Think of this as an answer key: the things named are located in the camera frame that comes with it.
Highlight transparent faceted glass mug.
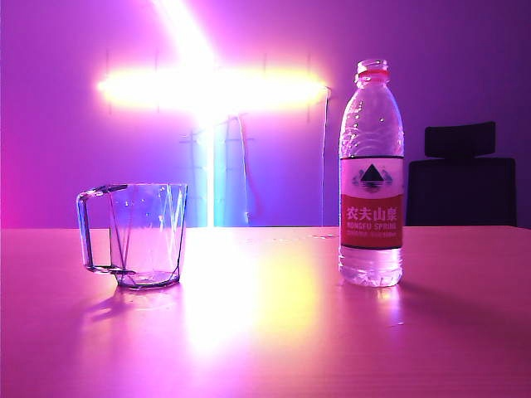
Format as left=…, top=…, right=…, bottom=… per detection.
left=76, top=182, right=189, bottom=292

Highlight long horizontal led light bar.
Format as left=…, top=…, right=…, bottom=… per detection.
left=96, top=65, right=329, bottom=112

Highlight cyan upright led light strip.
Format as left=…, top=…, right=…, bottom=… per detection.
left=202, top=110, right=219, bottom=228

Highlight thin dark hanging cable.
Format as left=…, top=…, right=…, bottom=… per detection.
left=319, top=85, right=334, bottom=227

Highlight clear plastic water bottle red label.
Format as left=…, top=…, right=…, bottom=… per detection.
left=338, top=59, right=406, bottom=289

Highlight slanted led light strip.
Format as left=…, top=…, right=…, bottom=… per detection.
left=149, top=0, right=223, bottom=70

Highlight black office chair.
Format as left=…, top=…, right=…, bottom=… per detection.
left=404, top=121, right=518, bottom=228

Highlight white hanging cable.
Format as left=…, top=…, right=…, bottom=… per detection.
left=235, top=112, right=252, bottom=226

